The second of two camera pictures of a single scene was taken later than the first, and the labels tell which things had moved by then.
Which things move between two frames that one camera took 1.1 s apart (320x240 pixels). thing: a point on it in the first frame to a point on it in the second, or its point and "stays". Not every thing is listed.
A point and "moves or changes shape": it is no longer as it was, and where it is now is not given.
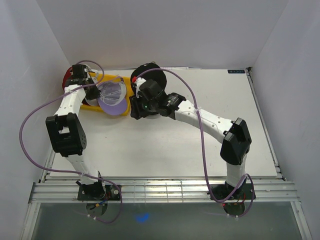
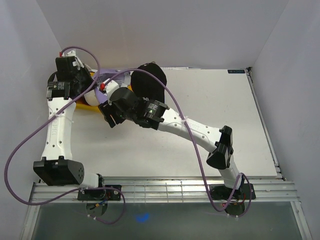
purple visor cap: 113,99 moves or changes shape
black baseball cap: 159,76 stays
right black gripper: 136,113 to 107,110
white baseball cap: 94,102 stays
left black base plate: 97,192 stays
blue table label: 236,71 stays
